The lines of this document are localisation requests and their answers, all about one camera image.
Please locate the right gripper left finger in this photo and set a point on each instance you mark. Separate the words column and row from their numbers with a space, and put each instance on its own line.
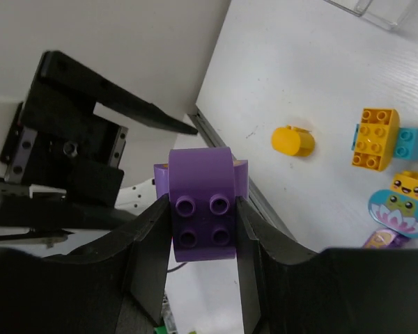
column 114, row 284

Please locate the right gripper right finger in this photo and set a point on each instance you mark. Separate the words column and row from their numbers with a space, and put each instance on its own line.
column 287, row 288

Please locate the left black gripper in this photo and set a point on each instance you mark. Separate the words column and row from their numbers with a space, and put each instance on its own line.
column 62, row 160

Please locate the purple printed lego piece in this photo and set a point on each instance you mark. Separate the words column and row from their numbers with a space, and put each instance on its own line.
column 385, row 238

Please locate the purple curved lego brick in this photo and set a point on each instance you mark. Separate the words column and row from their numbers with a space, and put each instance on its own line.
column 203, row 185

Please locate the yellow rounded lego brick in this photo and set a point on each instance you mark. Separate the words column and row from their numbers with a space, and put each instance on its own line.
column 293, row 141

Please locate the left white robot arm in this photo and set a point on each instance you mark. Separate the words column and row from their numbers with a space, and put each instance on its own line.
column 59, row 161

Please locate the teal frog oval lego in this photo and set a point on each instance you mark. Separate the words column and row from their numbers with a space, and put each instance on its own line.
column 395, row 211

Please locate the yellow smiley face lego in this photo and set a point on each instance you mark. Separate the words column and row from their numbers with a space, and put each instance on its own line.
column 406, row 183

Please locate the yellow arched lego brick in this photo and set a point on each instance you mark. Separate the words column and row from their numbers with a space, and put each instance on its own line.
column 376, row 139

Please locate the teal lego brick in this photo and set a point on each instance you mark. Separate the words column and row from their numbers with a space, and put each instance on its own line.
column 406, row 145

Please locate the clear plastic container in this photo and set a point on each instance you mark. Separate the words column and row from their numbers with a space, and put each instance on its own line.
column 387, row 14

